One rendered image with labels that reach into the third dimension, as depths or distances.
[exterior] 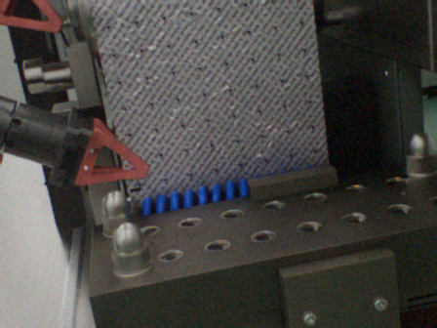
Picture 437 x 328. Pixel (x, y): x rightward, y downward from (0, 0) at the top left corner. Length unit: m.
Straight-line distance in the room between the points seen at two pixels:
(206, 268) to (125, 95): 0.23
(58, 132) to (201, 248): 0.20
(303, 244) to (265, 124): 0.20
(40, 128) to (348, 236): 0.33
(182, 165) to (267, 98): 0.12
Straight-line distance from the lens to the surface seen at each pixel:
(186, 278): 0.59
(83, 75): 0.81
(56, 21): 0.80
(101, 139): 0.73
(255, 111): 0.76
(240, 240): 0.64
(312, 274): 0.59
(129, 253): 0.60
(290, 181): 0.72
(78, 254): 1.01
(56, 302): 0.89
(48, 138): 0.73
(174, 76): 0.74
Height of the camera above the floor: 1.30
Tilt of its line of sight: 18 degrees down
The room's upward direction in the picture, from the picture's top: 9 degrees counter-clockwise
